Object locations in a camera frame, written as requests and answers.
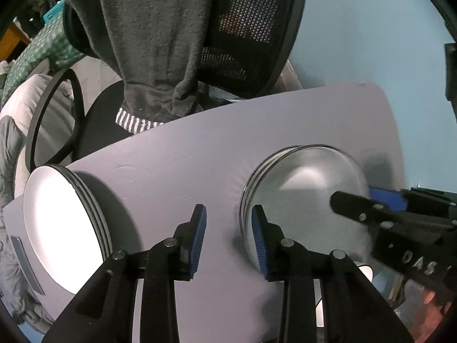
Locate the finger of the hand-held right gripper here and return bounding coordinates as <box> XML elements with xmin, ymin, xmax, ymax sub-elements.
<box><xmin>368</xmin><ymin>186</ymin><xmax>457</xmax><ymax>220</ymax></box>
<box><xmin>330</xmin><ymin>191</ymin><xmax>457</xmax><ymax>236</ymax></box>

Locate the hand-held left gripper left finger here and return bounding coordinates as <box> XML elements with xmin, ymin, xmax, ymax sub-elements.
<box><xmin>41</xmin><ymin>204</ymin><xmax>208</xmax><ymax>343</ymax></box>

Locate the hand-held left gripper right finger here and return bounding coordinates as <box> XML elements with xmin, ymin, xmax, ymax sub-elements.
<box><xmin>251</xmin><ymin>204</ymin><xmax>415</xmax><ymax>343</ymax></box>

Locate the small white plate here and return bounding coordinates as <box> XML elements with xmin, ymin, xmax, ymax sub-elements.
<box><xmin>59</xmin><ymin>166</ymin><xmax>115</xmax><ymax>258</ymax></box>

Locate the stack of white plates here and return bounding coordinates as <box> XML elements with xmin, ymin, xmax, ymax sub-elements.
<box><xmin>23</xmin><ymin>164</ymin><xmax>108</xmax><ymax>295</ymax></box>

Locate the person's right hand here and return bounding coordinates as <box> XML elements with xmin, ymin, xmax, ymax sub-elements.
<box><xmin>416</xmin><ymin>288</ymin><xmax>452</xmax><ymax>329</ymax></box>

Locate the beige board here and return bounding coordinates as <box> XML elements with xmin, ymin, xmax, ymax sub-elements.
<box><xmin>275</xmin><ymin>61</ymin><xmax>304</xmax><ymax>91</ymax></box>

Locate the grey quilted duvet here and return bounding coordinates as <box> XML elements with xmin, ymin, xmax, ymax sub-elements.
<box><xmin>0</xmin><ymin>118</ymin><xmax>47</xmax><ymax>333</ymax></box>

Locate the dark grey fleece garment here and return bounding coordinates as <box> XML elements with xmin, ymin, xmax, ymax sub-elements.
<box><xmin>57</xmin><ymin>0</ymin><xmax>215</xmax><ymax>134</ymax></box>

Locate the black mesh office chair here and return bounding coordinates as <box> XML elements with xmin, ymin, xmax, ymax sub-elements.
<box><xmin>25</xmin><ymin>0</ymin><xmax>309</xmax><ymax>172</ymax></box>

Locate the light grey pillow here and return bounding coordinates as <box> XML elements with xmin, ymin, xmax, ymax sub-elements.
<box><xmin>0</xmin><ymin>59</ymin><xmax>122</xmax><ymax>194</ymax></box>

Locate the green checked tablecloth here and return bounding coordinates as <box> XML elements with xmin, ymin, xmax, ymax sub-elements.
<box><xmin>0</xmin><ymin>18</ymin><xmax>84</xmax><ymax>109</ymax></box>

